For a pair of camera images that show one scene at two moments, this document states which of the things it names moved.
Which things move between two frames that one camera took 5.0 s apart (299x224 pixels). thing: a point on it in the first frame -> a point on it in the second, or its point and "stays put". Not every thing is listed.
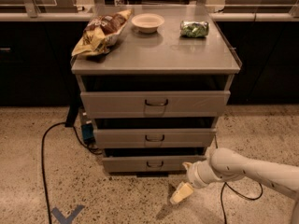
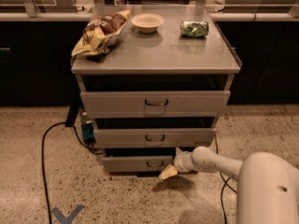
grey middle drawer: [154, 138] stays put
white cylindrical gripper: [193, 175] -> [179, 163]
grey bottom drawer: [149, 163] stays put
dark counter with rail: [36, 49] stays put
